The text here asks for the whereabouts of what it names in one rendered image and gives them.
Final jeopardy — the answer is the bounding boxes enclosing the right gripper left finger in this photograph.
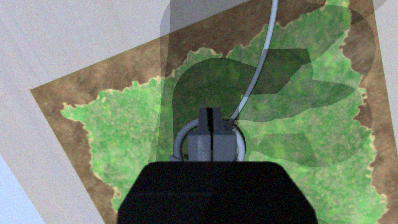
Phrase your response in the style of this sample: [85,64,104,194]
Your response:
[188,108,211,161]

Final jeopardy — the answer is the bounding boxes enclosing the grey ring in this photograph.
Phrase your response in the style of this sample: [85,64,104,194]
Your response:
[174,118,246,161]

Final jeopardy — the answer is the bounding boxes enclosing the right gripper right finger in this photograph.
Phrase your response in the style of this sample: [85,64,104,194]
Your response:
[210,107,237,161]

